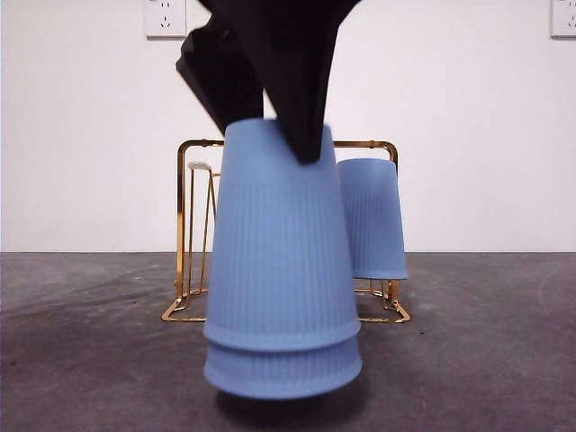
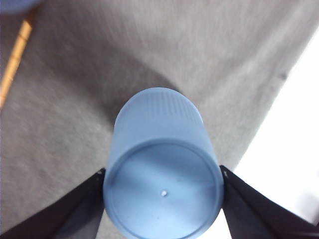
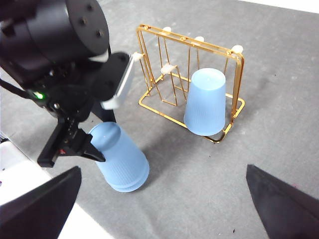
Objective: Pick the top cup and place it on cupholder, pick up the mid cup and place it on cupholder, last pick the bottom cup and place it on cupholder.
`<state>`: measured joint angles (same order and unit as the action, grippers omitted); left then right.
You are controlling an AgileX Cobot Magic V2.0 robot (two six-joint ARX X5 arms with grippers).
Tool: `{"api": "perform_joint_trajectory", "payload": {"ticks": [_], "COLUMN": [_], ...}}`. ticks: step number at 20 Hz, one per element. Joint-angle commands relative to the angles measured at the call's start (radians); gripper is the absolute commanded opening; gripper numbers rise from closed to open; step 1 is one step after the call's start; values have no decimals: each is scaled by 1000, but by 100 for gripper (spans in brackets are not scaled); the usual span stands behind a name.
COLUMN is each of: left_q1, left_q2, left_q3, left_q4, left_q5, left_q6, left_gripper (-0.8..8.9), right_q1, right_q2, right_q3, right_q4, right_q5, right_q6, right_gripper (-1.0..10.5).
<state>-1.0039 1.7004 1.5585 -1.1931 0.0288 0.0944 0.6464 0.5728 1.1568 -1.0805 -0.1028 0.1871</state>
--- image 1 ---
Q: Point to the white wall socket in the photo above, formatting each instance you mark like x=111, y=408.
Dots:
x=165, y=18
x=564, y=18

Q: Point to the blue ribbed plastic cup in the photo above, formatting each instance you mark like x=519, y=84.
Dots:
x=279, y=247
x=373, y=225
x=283, y=373

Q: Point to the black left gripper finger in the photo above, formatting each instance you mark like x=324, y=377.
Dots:
x=292, y=67
x=220, y=76

